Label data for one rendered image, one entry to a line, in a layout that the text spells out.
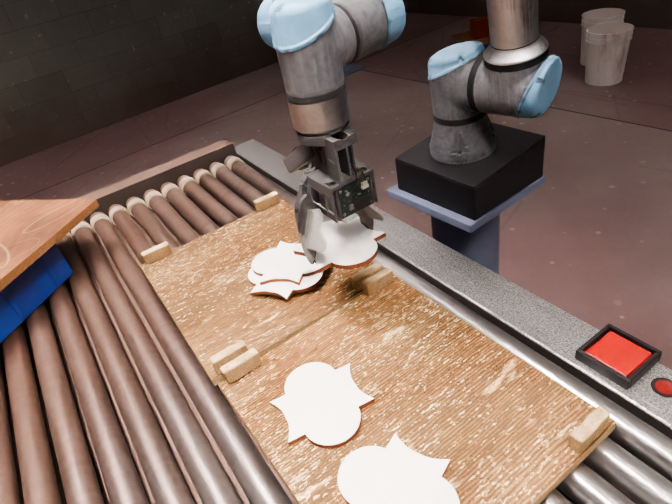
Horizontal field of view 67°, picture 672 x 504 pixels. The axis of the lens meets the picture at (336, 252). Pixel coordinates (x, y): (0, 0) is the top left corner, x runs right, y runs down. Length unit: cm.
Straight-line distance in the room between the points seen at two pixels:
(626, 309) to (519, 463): 165
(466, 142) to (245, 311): 60
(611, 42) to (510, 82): 322
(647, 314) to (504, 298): 143
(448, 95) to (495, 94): 11
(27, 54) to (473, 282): 490
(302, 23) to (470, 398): 50
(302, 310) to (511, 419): 38
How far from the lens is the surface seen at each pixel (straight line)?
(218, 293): 97
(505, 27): 101
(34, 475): 88
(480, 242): 129
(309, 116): 64
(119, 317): 106
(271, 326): 86
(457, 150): 118
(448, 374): 74
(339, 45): 63
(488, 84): 107
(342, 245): 78
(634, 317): 224
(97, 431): 87
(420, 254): 98
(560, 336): 83
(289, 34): 61
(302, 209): 72
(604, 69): 431
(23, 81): 544
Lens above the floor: 150
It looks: 35 degrees down
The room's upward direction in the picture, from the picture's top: 12 degrees counter-clockwise
